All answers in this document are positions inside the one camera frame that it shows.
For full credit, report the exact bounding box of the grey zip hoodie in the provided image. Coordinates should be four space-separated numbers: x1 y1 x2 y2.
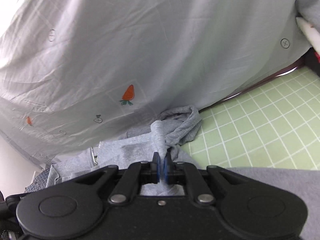
44 107 319 239

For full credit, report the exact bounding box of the blue checked shirt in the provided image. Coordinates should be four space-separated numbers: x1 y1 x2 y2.
24 166 50 193

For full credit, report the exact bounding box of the green grid cutting mat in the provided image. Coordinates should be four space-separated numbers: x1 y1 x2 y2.
183 67 319 170

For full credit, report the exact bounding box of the grey carrot-print bed sheet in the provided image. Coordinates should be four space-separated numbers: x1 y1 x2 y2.
1 0 319 165

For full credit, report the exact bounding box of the red and black garment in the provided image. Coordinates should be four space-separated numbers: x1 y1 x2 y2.
304 48 320 76

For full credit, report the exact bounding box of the folded white garment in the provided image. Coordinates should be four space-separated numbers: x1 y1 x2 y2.
296 17 320 55

